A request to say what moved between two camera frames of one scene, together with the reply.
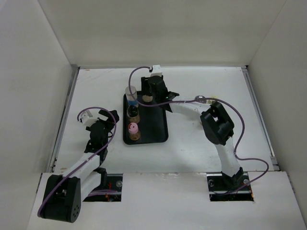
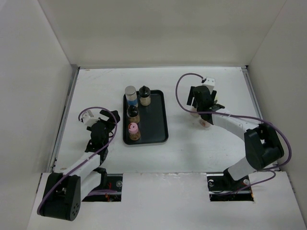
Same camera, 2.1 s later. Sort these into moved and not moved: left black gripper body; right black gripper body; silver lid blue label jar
Moved: right black gripper body
Not moved: left black gripper body; silver lid blue label jar
